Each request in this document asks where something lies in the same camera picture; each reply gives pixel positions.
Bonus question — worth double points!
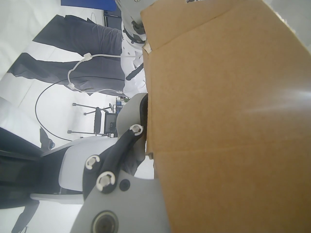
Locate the small brown carton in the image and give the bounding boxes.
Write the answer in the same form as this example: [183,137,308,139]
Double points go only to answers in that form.
[140,0,311,233]

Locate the thin white cable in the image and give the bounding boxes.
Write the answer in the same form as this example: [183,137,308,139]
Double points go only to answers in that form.
[68,53,136,94]

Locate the person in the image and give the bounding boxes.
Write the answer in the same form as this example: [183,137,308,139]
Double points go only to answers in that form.
[7,14,127,96]

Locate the black office chair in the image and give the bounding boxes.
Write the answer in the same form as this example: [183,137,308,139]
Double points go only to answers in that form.
[67,102,118,138]

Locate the black cable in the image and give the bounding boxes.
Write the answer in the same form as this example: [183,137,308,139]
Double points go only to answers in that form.
[35,78,125,140]

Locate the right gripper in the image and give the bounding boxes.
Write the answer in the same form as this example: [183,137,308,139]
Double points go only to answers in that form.
[97,0,159,48]

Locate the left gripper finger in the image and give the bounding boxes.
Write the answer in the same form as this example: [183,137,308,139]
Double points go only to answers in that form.
[83,93,149,201]

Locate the robot body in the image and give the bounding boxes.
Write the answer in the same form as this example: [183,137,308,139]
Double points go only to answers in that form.
[0,127,119,205]

